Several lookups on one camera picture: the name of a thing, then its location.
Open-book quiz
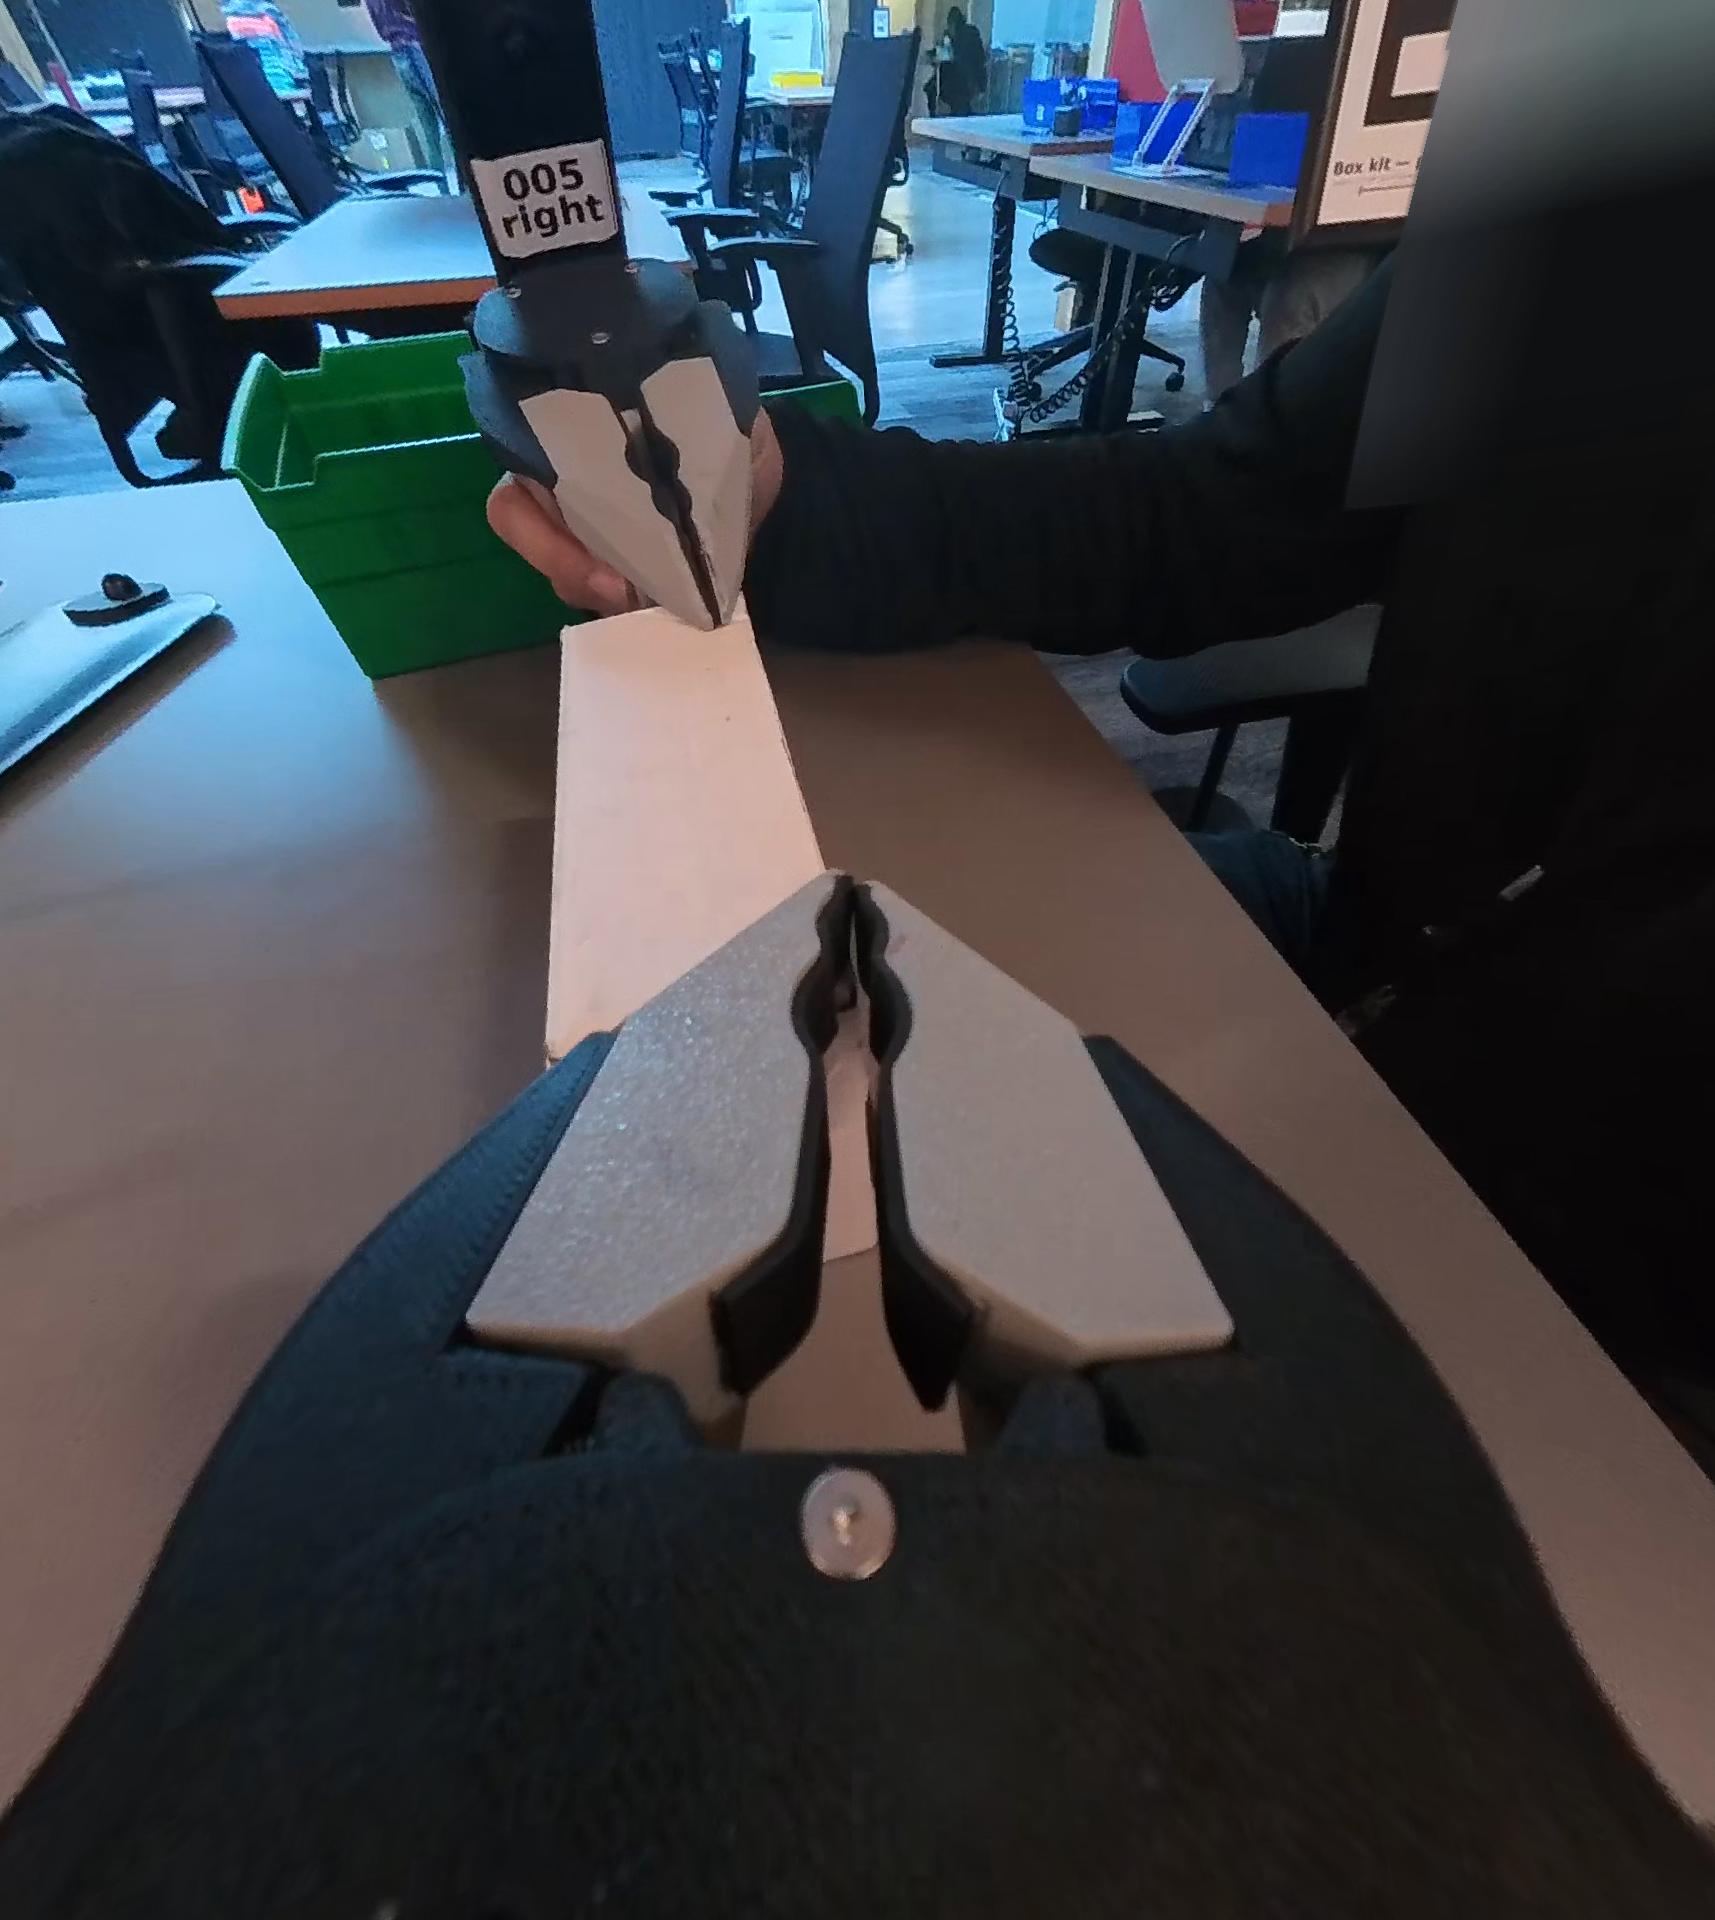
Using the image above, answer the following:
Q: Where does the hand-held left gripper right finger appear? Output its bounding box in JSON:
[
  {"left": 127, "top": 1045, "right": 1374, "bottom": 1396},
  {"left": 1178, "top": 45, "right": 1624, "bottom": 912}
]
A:
[{"left": 851, "top": 882, "right": 1238, "bottom": 1412}]

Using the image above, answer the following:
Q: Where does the green plastic bin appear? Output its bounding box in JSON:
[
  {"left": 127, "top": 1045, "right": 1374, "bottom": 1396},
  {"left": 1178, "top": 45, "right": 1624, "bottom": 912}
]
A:
[{"left": 221, "top": 333, "right": 866, "bottom": 680}]

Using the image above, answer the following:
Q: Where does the person's right forearm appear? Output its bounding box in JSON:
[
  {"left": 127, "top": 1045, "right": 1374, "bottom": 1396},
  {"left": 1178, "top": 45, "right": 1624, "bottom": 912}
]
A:
[{"left": 745, "top": 247, "right": 1414, "bottom": 654}]

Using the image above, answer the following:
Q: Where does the long wooden-top desk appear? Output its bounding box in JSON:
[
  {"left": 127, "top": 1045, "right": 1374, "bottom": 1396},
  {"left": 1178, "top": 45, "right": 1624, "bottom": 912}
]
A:
[{"left": 910, "top": 112, "right": 1302, "bottom": 392}]

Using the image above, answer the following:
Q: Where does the grey metal tray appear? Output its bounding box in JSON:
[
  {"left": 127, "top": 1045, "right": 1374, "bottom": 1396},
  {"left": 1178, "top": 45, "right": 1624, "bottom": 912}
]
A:
[{"left": 0, "top": 592, "right": 223, "bottom": 829}]

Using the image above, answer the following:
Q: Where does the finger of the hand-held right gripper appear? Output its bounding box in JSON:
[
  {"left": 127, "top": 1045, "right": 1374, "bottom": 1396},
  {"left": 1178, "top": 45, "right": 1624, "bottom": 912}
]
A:
[
  {"left": 637, "top": 353, "right": 767, "bottom": 630},
  {"left": 521, "top": 382, "right": 723, "bottom": 633}
]

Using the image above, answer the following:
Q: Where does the white cardboard mailer box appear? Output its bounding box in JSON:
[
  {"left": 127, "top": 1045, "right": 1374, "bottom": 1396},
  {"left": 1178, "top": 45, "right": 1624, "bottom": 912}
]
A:
[{"left": 543, "top": 592, "right": 890, "bottom": 1266}]

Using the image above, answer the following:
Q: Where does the person's right hand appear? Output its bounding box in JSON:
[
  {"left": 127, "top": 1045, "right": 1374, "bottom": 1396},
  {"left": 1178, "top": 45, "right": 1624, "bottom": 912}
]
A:
[{"left": 487, "top": 473, "right": 645, "bottom": 618}]

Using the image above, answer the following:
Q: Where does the black framed sign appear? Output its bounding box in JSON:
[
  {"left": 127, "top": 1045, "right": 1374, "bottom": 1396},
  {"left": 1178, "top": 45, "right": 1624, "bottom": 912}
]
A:
[{"left": 1290, "top": 0, "right": 1460, "bottom": 251}]

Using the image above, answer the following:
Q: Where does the black coiled cable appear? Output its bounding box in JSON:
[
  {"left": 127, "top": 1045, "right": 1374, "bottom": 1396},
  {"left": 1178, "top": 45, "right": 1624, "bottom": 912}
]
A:
[{"left": 1000, "top": 247, "right": 1204, "bottom": 438}]

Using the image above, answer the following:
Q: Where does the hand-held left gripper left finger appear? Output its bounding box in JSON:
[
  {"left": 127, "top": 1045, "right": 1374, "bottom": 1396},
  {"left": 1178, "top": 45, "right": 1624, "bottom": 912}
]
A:
[{"left": 465, "top": 874, "right": 860, "bottom": 1429}]

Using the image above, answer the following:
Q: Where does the office chair with black jacket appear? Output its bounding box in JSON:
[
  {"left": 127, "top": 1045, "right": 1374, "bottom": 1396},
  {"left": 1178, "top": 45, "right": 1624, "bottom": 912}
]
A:
[{"left": 0, "top": 109, "right": 327, "bottom": 491}]

